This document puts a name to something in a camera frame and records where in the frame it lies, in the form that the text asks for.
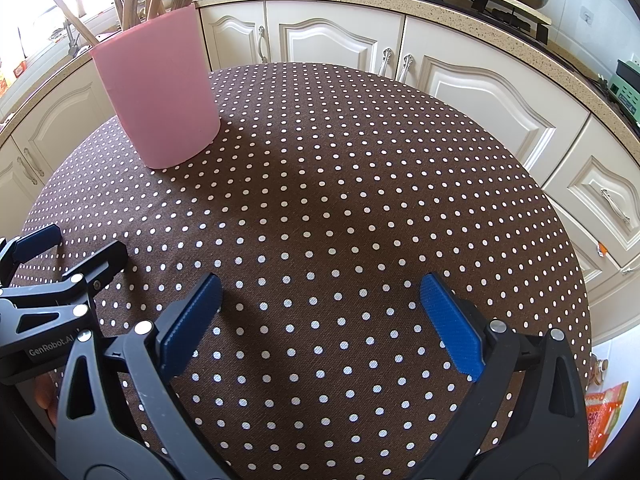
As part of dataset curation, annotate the person's left hand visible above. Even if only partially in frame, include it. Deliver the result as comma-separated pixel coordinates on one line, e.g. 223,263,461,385
34,372,60,428

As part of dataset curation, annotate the orange snack packet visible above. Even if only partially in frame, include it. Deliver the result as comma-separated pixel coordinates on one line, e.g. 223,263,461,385
585,381,629,459

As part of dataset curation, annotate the brown polka dot tablecloth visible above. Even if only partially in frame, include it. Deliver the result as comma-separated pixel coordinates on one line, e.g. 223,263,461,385
10,62,593,480

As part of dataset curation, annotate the pink cup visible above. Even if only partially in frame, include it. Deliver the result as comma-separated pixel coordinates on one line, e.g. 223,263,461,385
90,2,221,170

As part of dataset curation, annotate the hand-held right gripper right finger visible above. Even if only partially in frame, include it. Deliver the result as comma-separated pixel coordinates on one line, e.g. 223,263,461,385
410,272,588,480

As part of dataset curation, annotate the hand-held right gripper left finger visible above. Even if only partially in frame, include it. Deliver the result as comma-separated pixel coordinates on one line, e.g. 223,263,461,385
54,272,223,480

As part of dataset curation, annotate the metal faucet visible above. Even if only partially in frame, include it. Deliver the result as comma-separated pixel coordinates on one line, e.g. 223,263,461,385
62,17,83,58

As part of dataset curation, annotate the green appliance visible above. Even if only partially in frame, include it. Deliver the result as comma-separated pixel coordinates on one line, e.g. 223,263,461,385
607,59,640,127

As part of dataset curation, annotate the speckled beige countertop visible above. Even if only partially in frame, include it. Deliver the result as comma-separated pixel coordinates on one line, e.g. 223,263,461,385
0,0,640,161

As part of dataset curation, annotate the row of cream cabinet doors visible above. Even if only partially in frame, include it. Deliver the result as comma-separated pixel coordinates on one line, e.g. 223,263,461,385
0,0,640,311

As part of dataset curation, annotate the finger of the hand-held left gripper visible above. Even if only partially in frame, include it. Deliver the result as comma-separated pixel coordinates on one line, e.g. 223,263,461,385
0,224,62,287
0,240,129,341

